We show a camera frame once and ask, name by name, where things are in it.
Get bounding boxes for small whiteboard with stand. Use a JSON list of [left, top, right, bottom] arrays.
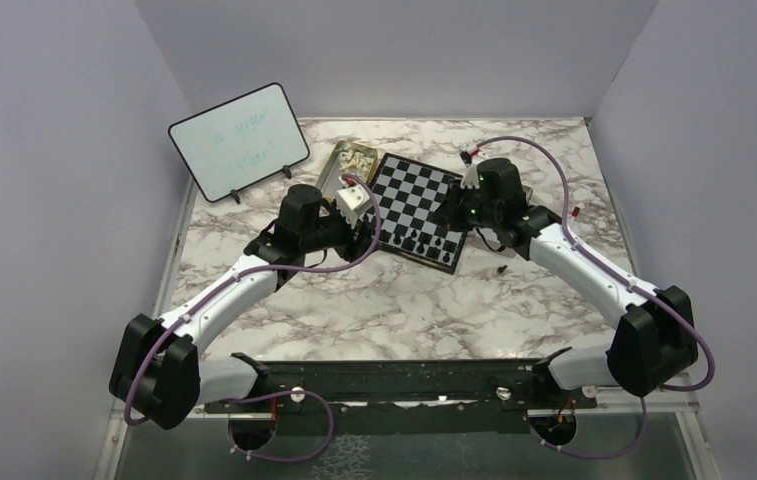
[[167, 82, 310, 203]]

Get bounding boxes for black and silver chessboard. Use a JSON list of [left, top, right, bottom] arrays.
[[370, 153, 467, 275]]

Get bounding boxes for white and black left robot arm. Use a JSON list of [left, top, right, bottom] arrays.
[[108, 174, 381, 429]]

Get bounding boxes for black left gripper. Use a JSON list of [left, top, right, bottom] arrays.
[[301, 201, 383, 264]]

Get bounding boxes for black mounting rail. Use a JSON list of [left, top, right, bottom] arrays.
[[192, 357, 697, 437]]

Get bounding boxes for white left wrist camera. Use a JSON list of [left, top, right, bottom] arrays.
[[334, 185, 372, 228]]

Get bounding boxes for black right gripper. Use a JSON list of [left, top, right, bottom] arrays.
[[429, 179, 501, 232]]

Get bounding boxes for pile of white chess pieces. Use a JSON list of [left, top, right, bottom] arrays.
[[338, 149, 376, 181]]

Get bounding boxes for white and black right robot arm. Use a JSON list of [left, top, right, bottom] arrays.
[[430, 158, 699, 407]]

